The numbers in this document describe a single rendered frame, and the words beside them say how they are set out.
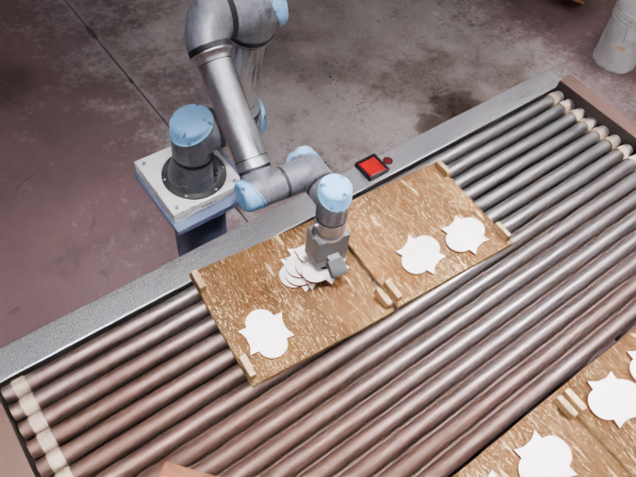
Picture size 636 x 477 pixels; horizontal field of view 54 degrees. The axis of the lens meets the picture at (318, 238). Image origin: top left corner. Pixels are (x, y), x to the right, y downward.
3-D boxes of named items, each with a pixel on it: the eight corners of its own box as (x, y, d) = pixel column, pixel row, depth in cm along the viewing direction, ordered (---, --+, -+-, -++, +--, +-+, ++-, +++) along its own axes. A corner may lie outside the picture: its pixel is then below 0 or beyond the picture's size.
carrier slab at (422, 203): (323, 216, 177) (324, 212, 175) (433, 165, 192) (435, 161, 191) (397, 309, 161) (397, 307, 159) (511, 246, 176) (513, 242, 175)
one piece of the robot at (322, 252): (328, 255, 140) (322, 291, 153) (362, 241, 142) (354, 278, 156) (305, 216, 145) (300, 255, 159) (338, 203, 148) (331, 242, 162)
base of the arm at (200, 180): (161, 163, 184) (157, 139, 176) (208, 149, 190) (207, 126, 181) (178, 200, 177) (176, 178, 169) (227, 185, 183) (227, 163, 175)
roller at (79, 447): (38, 464, 136) (31, 457, 132) (594, 132, 214) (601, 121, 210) (46, 483, 134) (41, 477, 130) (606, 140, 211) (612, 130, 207)
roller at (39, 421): (20, 427, 140) (13, 419, 136) (572, 114, 218) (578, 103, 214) (28, 445, 138) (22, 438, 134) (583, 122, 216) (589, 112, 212)
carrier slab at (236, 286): (188, 276, 161) (188, 273, 160) (322, 218, 176) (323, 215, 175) (252, 388, 145) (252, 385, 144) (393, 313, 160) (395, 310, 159)
